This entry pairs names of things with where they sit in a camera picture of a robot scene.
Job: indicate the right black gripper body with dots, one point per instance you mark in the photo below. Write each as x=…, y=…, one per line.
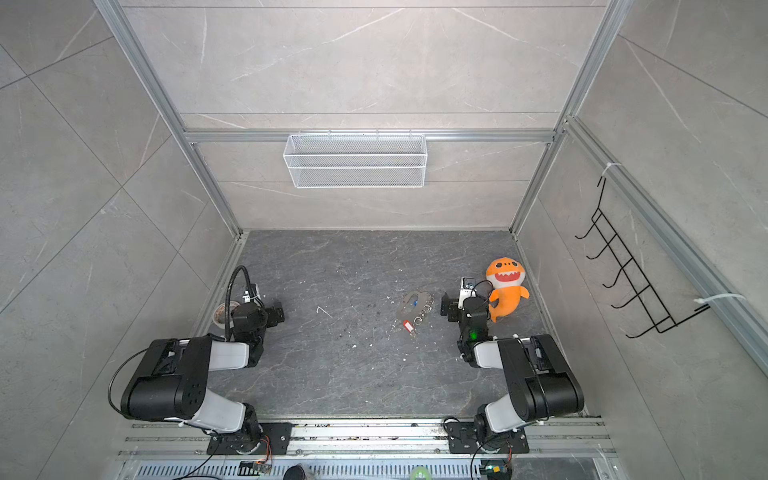
x=452, y=306

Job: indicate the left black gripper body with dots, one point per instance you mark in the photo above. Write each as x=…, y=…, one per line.
x=274, y=312

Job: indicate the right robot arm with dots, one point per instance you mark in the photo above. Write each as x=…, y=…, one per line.
x=540, y=383

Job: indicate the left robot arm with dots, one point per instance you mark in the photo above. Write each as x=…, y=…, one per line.
x=170, y=383

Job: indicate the masking tape roll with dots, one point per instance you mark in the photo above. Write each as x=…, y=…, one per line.
x=219, y=315

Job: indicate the orange shark plush toy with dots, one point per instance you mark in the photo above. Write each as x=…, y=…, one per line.
x=506, y=276

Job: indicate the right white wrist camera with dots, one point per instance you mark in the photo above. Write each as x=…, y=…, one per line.
x=467, y=290

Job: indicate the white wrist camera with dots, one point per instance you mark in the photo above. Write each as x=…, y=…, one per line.
x=467, y=290
x=251, y=295

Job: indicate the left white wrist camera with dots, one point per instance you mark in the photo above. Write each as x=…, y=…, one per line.
x=251, y=295

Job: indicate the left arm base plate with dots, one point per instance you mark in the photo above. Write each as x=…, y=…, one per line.
x=272, y=438

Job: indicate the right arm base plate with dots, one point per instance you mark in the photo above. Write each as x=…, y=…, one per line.
x=467, y=438

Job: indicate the white wire mesh basket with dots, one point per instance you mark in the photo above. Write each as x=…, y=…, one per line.
x=360, y=160

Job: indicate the aluminium mounting rail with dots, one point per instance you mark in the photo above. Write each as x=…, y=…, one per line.
x=374, y=448

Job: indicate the black wire hook rack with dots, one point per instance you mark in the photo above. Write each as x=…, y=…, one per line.
x=630, y=271

